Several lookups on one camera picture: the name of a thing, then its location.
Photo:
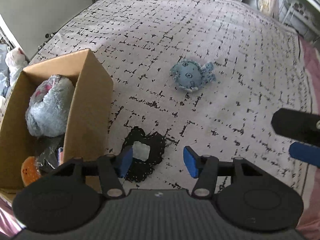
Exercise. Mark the blue denim fish toy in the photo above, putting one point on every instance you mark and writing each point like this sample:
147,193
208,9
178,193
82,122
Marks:
187,76

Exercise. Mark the dark plastic bag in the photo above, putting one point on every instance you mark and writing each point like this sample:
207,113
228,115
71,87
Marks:
48,152

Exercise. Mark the orange burger squishy toy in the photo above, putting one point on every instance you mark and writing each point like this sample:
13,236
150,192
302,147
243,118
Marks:
30,172

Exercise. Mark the white plastic bag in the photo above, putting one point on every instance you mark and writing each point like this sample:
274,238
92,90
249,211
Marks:
15,60

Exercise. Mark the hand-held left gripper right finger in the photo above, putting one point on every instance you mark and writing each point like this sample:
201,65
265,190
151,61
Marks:
191,161

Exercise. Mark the light blue plush toy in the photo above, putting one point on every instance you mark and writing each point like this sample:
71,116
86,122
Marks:
50,110

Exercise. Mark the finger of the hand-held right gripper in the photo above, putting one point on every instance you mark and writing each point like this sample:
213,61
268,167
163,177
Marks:
297,125
306,153

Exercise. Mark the white black-patterned blanket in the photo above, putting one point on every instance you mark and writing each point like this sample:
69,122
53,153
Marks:
200,30

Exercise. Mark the brown cardboard box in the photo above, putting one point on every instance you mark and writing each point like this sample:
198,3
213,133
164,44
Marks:
87,110

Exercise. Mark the black crochet coaster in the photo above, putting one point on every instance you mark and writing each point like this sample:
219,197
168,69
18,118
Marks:
155,152

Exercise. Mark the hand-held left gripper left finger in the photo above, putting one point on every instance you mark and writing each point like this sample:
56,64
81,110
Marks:
124,161

